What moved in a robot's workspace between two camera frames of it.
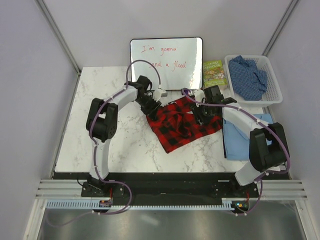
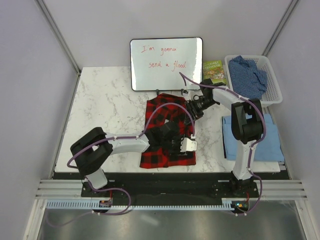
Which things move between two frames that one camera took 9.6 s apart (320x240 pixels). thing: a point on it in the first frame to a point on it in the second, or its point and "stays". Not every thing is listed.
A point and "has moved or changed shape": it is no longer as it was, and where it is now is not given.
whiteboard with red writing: x=178 y=60 stays
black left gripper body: x=148 y=104 to x=173 y=146
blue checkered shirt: x=248 y=83 stays
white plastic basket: x=273 y=94 stays
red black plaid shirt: x=176 y=123 has moved or changed shape
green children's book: x=214 y=74 stays
